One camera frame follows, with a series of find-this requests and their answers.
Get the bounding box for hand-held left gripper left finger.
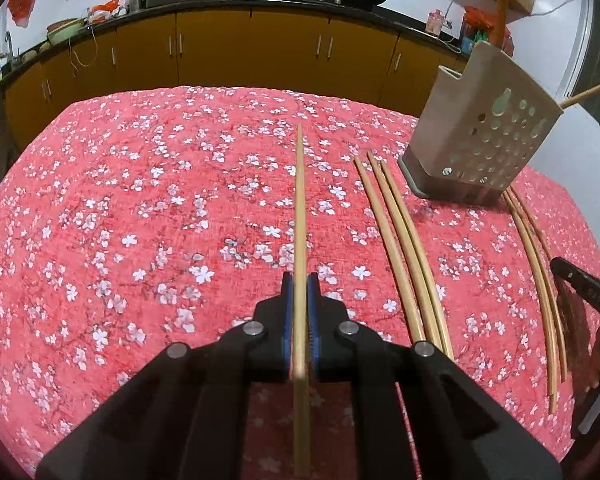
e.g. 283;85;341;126
35;271;294;480

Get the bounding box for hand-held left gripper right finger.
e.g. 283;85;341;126
306;272;563;480

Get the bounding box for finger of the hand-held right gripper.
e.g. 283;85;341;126
550;256;600;322

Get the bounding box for perforated beige chopstick holder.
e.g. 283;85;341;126
397;41;565;206

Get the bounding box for yellow kitchen base cabinets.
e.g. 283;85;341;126
2;7;470;152

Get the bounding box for red bag with bottles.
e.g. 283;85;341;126
460;6;514;56

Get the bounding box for black kitchen countertop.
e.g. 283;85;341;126
0;0;470;102

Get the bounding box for red and white plastic bag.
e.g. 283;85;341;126
87;0;131;24

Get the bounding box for green basin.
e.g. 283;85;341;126
46;17;86;46

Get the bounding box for red plastic bag on wall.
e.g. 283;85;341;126
6;0;37;29

